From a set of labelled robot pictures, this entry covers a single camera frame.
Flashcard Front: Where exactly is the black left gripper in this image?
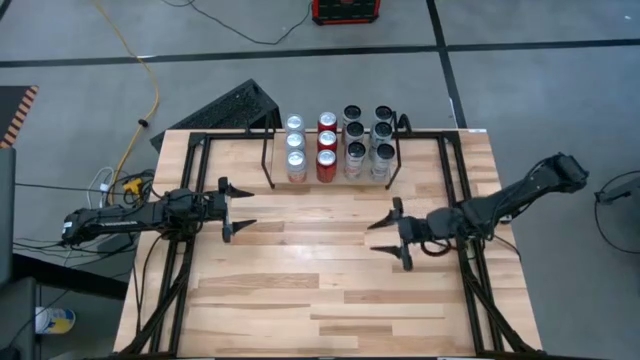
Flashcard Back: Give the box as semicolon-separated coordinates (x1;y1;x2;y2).
201;176;258;244

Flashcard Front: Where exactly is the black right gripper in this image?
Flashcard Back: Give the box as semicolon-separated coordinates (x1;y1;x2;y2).
367;197;429;272

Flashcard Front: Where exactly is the pink silver Spindrift can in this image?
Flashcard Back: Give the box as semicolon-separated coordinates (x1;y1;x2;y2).
284;113;307;134
284;130;307;154

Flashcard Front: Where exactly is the red Coca-Cola can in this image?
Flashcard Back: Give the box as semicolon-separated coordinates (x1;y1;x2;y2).
317;111;339;134
316;129;339;153
315;148;339;184

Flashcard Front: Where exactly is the white yellow canister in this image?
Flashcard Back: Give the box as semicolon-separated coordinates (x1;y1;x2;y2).
34;306;77;335

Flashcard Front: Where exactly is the grey stand foot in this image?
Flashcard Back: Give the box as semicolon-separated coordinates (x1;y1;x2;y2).
594;177;640;205

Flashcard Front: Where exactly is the red black equipment case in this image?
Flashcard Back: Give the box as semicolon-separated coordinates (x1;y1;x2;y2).
311;0;382;26

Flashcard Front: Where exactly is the grey metal cabinet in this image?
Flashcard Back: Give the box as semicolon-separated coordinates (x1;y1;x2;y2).
0;147;41;360

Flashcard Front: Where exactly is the black mat orange striped edge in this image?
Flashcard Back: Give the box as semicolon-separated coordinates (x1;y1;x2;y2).
0;84;40;150

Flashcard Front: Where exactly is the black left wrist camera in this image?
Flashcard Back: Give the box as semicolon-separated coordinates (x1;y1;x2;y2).
164;188;204;221

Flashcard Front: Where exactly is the wooden shelf with black frame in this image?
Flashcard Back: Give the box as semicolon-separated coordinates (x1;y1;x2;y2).
260;110;414;191

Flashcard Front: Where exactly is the black aluminium table frame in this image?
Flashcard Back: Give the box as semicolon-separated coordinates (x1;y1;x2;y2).
119;130;541;359

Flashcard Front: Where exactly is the yellow cable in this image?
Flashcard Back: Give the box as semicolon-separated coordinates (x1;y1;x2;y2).
89;0;161;196

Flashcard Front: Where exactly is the white cable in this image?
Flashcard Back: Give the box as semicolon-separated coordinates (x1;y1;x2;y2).
88;166;115;196

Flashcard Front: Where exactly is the black looped floor cable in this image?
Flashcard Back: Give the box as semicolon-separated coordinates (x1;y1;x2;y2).
593;169;640;260

